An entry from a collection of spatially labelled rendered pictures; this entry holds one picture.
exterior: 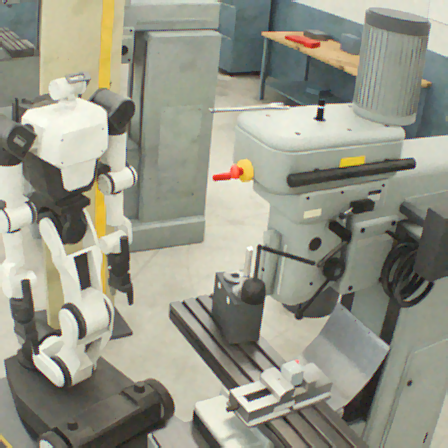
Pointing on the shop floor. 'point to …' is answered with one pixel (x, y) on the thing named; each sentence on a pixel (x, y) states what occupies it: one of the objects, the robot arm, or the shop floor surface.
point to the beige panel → (62, 44)
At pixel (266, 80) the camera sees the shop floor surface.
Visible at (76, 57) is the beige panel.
